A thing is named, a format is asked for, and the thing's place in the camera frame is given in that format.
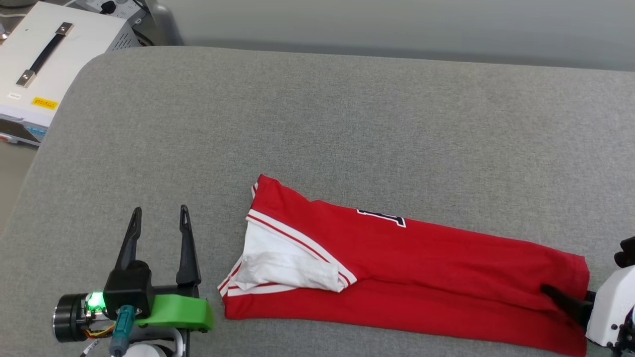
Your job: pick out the white equipment case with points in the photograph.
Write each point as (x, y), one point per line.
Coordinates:
(74, 44)

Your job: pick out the yellow warning label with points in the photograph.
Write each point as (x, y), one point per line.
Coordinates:
(44, 103)

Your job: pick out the red jersey with white sleeves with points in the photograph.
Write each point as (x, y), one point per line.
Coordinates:
(421, 267)

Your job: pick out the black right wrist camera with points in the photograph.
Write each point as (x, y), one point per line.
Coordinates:
(626, 253)

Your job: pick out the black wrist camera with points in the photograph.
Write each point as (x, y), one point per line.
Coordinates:
(626, 253)
(126, 290)

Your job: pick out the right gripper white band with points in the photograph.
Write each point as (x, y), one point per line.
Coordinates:
(612, 307)

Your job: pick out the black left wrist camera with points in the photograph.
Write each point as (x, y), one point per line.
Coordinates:
(126, 290)

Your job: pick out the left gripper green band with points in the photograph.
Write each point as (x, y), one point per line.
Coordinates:
(178, 312)

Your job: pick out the grey device with black knob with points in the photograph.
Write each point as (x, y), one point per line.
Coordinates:
(124, 12)

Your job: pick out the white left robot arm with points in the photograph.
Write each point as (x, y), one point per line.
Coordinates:
(146, 352)

